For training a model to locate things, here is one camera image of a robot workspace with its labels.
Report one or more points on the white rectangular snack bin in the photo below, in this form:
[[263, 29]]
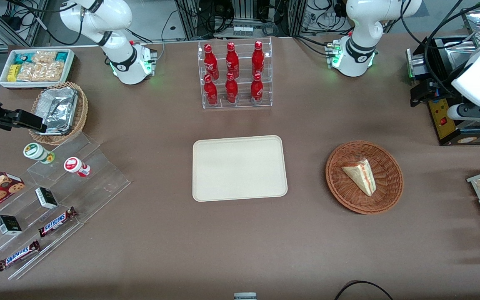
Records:
[[70, 62]]

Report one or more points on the tan wicker basket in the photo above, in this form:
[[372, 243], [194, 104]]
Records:
[[82, 110]]

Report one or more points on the green lid yogurt cup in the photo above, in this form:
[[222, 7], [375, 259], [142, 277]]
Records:
[[35, 151]]

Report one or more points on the clear acrylic bottle rack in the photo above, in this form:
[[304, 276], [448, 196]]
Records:
[[242, 56]]

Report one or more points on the small black carton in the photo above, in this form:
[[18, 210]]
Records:
[[8, 225], [46, 198]]

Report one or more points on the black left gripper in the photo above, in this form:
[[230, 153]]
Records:
[[422, 92]]

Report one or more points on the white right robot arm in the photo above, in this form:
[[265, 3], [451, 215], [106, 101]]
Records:
[[121, 62]]

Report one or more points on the triangular sandwich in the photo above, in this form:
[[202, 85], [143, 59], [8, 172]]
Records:
[[363, 177]]

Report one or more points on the clear rice cracker packet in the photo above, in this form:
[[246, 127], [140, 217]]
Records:
[[52, 71], [29, 72], [44, 56]]

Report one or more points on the yellow snack packet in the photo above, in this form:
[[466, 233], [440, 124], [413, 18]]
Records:
[[12, 73]]

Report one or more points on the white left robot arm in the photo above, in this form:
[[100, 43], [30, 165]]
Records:
[[358, 46]]

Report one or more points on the beige rectangular tray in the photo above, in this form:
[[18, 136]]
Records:
[[240, 168]]

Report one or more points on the red lid yogurt cup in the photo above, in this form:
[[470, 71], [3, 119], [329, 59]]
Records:
[[74, 165]]

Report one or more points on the brown round wicker basket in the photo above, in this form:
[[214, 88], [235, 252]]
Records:
[[386, 191]]

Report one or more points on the grey device edge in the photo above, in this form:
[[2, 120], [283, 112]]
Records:
[[245, 296]]

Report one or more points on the black food warmer cabinet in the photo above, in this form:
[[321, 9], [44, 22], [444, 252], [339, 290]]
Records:
[[456, 133]]

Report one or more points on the red cola bottle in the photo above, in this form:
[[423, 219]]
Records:
[[211, 62], [258, 58], [211, 92], [256, 91], [232, 60], [231, 91]]

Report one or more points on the aluminium frame post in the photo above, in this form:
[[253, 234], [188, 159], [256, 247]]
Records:
[[297, 16], [188, 18]]

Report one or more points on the Snickers chocolate bar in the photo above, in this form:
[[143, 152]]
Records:
[[56, 222], [18, 255]]

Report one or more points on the teal snack packet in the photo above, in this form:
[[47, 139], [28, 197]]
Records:
[[61, 56], [22, 58]]

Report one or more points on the aluminium foil container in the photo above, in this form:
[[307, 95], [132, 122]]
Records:
[[58, 108]]

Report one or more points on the clear acrylic step display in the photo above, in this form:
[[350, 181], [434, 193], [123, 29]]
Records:
[[98, 183]]

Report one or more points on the white power strip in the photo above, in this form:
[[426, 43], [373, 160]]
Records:
[[242, 31]]

